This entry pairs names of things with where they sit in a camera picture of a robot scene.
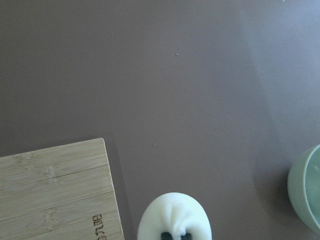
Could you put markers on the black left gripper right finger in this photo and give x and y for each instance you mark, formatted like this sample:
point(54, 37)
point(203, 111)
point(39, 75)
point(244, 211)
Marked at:
point(187, 236)

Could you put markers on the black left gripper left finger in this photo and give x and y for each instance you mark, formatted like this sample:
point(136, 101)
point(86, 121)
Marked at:
point(166, 236)

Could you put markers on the white steamed bun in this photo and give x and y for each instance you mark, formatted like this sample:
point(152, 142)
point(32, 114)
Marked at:
point(176, 214)

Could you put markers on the mint green bowl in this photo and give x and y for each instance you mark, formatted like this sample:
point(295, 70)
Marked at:
point(303, 186)

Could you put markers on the bamboo cutting board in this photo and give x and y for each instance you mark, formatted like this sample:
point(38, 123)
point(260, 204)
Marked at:
point(64, 192)

